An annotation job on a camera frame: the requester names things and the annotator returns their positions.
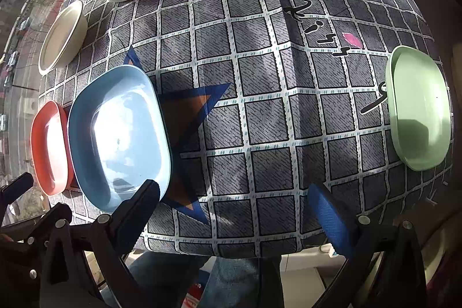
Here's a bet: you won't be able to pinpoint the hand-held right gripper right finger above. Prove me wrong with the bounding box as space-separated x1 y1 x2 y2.
308 183 429 308

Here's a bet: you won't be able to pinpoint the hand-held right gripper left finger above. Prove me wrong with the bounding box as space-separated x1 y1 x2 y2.
39 179 161 308

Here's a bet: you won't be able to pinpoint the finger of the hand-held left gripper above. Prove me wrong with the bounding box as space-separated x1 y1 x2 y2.
0 203 73 248
0 173 34 208

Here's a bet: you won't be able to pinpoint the red rectangular plate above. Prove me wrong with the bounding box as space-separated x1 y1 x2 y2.
30 100 75 196

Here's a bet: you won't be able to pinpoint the blue rectangular plate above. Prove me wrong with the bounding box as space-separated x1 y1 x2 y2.
67 65 172 214

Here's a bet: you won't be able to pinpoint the green rectangular plate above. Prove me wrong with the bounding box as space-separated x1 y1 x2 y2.
385 45 452 171

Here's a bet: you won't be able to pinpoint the cream round bowl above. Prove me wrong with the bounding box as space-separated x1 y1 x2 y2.
38 0 88 76

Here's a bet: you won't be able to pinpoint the red white packet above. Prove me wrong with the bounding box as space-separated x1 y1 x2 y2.
180 281 207 308

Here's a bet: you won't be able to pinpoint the person's blue jeans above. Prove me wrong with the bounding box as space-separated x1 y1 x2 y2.
123 250 283 308

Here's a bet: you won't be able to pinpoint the grey checked star tablecloth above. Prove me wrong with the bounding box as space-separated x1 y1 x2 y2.
38 0 453 258

